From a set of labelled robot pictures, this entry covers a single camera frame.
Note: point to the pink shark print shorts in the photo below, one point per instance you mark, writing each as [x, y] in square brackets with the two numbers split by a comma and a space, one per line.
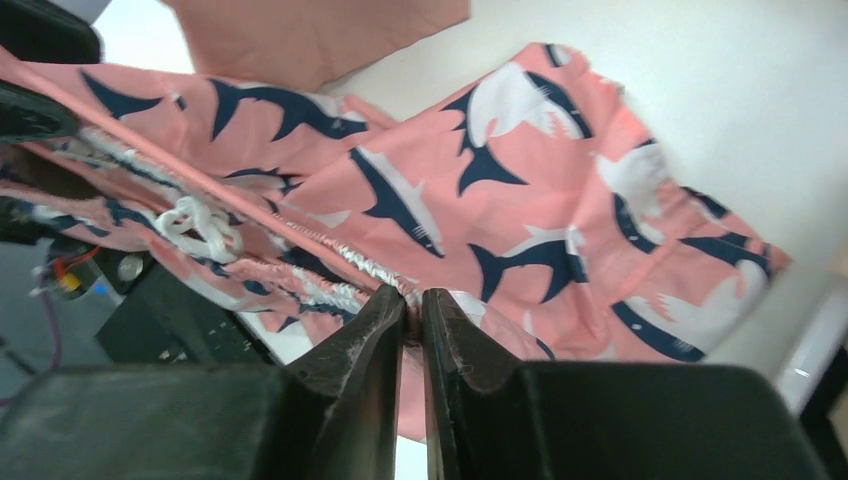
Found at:
[535, 196]

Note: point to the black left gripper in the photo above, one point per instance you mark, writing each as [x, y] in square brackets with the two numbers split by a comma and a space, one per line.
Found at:
[39, 31]

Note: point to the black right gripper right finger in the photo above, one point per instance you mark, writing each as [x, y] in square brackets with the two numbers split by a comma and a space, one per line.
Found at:
[491, 415]

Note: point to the pink wire hanger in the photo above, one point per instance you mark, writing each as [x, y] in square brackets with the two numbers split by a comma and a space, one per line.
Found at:
[119, 141]

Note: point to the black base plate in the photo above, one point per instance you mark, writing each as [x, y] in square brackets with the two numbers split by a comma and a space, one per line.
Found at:
[65, 303]

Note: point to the white plastic basket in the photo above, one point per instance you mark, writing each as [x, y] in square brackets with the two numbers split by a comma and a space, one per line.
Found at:
[810, 356]

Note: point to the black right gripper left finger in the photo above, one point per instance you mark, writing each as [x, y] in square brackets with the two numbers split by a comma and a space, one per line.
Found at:
[330, 414]

